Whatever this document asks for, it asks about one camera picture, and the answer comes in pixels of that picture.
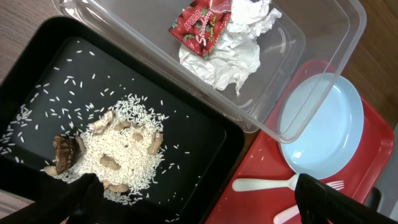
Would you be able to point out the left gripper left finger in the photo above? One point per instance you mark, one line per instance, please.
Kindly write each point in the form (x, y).
(80, 203)

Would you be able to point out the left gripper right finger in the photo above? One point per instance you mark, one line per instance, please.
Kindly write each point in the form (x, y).
(318, 203)

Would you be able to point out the cream plastic fork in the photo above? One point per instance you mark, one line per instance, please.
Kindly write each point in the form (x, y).
(292, 211)

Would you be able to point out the rice and food scraps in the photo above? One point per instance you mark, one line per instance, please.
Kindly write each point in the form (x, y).
(118, 149)

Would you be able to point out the light blue plate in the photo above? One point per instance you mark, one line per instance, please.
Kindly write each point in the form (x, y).
(331, 137)

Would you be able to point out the cream plastic spoon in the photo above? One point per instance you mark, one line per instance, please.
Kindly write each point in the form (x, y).
(249, 184)

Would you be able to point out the white tissue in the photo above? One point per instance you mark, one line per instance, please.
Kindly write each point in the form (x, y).
(236, 53)

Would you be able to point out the red snack wrapper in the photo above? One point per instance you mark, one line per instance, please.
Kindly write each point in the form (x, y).
(201, 24)

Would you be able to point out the grey dishwasher rack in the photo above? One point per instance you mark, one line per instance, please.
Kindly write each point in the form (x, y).
(383, 197)

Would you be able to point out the black plastic tray bin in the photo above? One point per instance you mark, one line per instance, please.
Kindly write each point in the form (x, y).
(222, 144)

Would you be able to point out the clear plastic bin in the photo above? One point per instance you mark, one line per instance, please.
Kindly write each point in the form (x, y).
(324, 30)

